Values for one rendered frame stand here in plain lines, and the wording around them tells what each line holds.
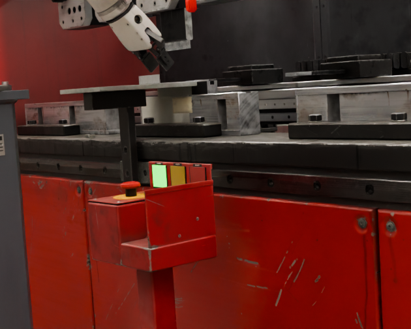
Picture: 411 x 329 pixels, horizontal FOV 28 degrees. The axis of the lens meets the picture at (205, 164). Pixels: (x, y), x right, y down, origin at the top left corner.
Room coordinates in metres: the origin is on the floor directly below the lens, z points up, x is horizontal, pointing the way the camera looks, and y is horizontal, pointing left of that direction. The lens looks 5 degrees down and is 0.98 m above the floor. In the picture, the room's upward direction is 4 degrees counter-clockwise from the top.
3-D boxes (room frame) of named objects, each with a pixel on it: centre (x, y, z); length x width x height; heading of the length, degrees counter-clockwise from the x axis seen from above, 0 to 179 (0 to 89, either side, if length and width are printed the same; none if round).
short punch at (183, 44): (2.00, 0.05, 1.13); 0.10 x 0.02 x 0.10; 38
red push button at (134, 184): (1.60, 0.15, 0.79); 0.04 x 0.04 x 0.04
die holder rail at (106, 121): (2.44, 0.39, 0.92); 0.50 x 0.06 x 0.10; 38
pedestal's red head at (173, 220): (1.57, 0.11, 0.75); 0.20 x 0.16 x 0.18; 40
